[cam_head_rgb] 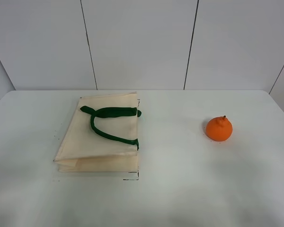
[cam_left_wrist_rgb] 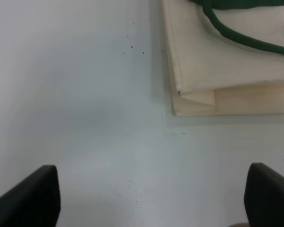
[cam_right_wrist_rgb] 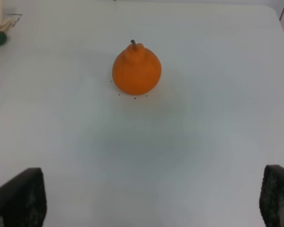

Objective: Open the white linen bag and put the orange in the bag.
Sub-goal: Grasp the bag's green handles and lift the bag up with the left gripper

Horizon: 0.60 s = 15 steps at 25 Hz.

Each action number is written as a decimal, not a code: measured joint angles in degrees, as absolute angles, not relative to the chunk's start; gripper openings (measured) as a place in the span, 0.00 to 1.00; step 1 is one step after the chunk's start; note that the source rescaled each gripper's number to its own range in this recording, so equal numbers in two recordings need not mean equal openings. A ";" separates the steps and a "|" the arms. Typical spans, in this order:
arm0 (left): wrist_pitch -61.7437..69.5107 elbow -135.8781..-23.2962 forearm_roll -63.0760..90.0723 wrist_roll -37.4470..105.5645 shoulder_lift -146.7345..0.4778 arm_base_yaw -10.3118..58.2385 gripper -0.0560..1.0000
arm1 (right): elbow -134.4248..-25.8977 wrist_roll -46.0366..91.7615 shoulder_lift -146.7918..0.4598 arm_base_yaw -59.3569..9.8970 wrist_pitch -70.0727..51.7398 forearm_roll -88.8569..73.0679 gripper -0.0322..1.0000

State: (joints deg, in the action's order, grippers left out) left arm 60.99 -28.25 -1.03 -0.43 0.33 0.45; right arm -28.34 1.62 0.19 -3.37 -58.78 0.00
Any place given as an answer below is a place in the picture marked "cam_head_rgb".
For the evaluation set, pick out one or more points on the cream linen bag green handles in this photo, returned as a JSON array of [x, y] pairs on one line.
[[102, 135]]

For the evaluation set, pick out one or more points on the orange citrus fruit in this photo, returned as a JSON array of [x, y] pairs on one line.
[[219, 128]]

